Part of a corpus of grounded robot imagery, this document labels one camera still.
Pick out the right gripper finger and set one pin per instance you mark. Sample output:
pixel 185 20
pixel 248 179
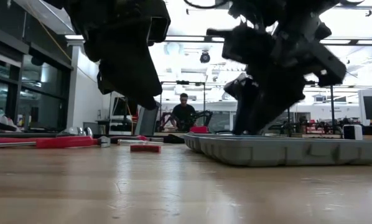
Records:
pixel 263 124
pixel 242 115

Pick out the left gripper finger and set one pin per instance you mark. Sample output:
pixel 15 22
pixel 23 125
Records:
pixel 106 82
pixel 142 98

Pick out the grey plastic tool case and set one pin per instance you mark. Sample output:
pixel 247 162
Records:
pixel 282 152

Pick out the red hex key set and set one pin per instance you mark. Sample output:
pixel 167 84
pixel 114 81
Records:
pixel 145 148

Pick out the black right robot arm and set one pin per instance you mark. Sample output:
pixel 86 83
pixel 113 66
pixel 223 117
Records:
pixel 298 15

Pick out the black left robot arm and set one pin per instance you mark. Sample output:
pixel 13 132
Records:
pixel 111 12

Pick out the black background robot arm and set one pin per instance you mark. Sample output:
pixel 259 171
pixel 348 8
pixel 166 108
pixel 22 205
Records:
pixel 204 114

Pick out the grey office chair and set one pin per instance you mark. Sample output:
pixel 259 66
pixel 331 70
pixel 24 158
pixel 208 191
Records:
pixel 147 121

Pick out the person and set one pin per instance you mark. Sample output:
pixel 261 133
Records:
pixel 183 113

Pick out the red parts bins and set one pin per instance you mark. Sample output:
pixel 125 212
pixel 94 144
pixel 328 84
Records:
pixel 315 128

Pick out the white ceiling light strip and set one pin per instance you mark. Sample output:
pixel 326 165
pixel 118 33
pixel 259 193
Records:
pixel 341 41
pixel 217 39
pixel 74 37
pixel 186 39
pixel 371 42

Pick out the clear safety glasses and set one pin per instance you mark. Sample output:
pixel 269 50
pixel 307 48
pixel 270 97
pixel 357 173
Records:
pixel 80 131

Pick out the black round ceiling spotlight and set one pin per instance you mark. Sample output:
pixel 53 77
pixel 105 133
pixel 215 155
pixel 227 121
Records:
pixel 205 58

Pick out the white box device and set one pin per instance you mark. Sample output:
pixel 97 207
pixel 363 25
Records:
pixel 355 132

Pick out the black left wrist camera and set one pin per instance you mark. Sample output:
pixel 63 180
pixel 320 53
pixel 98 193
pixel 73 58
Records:
pixel 161 29

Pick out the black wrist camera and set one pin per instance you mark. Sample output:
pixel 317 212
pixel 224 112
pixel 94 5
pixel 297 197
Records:
pixel 245 46
pixel 161 29

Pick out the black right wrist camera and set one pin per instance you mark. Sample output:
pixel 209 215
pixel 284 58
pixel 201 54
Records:
pixel 245 46

